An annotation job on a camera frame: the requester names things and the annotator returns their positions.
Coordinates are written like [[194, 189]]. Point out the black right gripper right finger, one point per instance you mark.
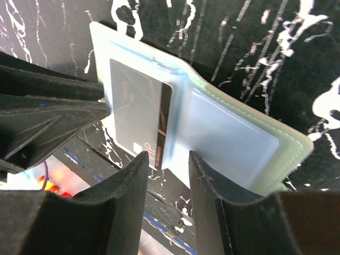
[[229, 219]]

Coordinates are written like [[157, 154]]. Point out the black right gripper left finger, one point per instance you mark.
[[103, 219]]

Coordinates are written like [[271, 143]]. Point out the black VIP credit card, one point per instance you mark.
[[141, 109]]

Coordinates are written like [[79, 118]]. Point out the mint green card holder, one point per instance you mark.
[[252, 149]]

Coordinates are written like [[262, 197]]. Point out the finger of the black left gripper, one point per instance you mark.
[[33, 127], [20, 78]]

